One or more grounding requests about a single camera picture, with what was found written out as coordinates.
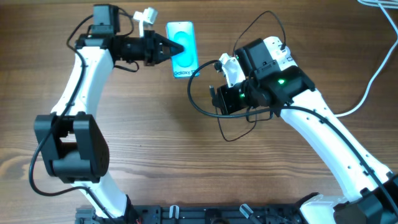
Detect black USB-C charging cable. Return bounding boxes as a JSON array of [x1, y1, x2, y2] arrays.
[[208, 10, 287, 142]]

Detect teal screen Galaxy smartphone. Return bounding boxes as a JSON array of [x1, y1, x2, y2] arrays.
[[165, 21, 199, 78]]

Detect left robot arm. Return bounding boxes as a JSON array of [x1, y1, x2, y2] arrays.
[[34, 4, 183, 223]]

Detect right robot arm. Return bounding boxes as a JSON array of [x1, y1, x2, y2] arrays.
[[211, 37, 397, 223]]

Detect white USB charger plug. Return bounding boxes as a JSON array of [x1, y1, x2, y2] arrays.
[[274, 46, 290, 61]]

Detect white power strip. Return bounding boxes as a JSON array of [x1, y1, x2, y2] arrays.
[[263, 36, 297, 70]]

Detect black left camera cable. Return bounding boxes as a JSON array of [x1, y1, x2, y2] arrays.
[[28, 14, 109, 218]]

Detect white power strip cord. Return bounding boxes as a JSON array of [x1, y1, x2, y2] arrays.
[[334, 0, 398, 118]]

